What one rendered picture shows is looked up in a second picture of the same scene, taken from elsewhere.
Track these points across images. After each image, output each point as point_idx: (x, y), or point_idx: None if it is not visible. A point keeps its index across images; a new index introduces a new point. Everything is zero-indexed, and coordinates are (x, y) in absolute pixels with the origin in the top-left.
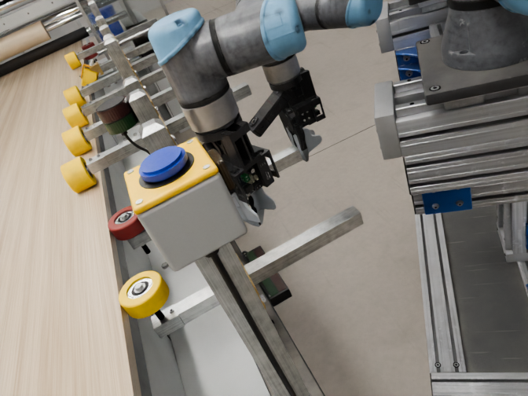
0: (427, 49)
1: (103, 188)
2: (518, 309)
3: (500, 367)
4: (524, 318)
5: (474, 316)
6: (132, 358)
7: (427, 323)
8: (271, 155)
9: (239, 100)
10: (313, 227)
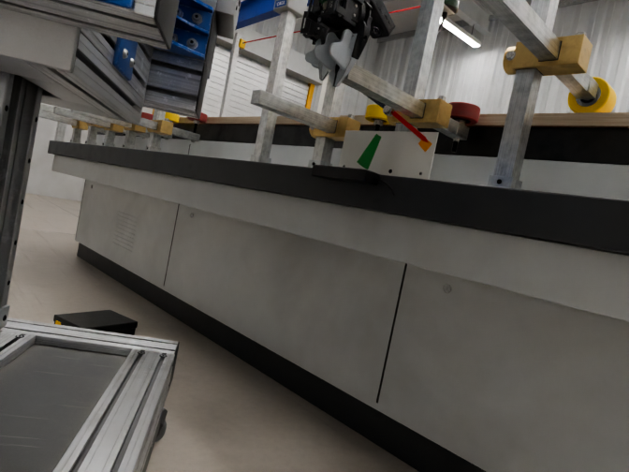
0: None
1: (558, 114)
2: (6, 384)
3: (87, 355)
4: (8, 376)
5: (81, 389)
6: (357, 120)
7: (162, 380)
8: (303, 16)
9: (489, 8)
10: (291, 102)
